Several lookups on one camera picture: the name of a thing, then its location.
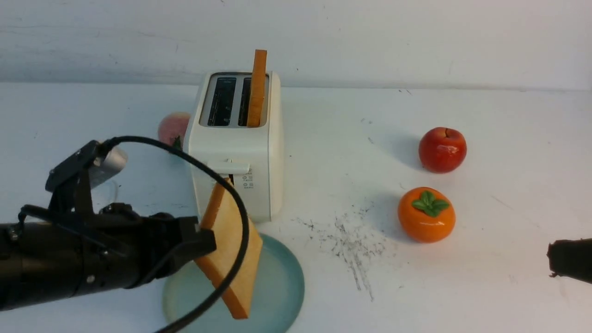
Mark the toast slice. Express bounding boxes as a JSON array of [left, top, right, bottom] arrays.
[[246, 50, 268, 127], [195, 184, 263, 320]]

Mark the red apple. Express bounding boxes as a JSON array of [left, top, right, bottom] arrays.
[[418, 127, 468, 173]]

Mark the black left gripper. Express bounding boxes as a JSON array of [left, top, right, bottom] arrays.
[[90, 203, 216, 290]]

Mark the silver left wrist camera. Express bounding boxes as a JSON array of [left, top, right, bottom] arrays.
[[45, 140, 128, 192]]

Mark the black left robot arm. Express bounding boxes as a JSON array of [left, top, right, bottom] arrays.
[[1, 203, 216, 311]]

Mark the pink peach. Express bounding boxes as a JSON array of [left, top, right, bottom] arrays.
[[157, 112, 191, 150]]

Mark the light blue round plate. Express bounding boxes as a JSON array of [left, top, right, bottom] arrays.
[[162, 234, 305, 333]]

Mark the orange persimmon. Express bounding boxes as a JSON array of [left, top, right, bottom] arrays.
[[397, 187, 456, 244]]

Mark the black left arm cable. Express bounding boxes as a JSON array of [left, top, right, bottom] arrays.
[[99, 136, 251, 333]]

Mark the white two-slot toaster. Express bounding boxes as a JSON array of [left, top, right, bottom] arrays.
[[183, 72, 284, 222]]

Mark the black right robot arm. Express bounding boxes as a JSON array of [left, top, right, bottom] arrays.
[[546, 238, 592, 284]]

